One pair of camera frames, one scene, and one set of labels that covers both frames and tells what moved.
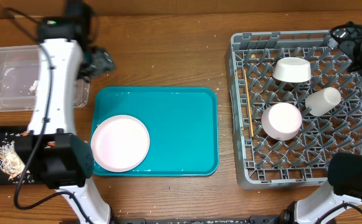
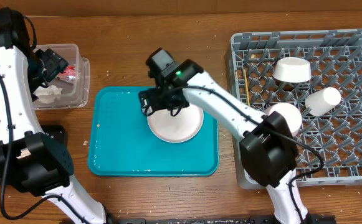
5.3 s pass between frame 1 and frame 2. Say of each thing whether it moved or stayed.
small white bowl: stayed
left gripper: moved
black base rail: stayed
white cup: stayed
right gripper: moved
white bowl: stayed
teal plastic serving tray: stayed
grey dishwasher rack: stayed
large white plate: moved
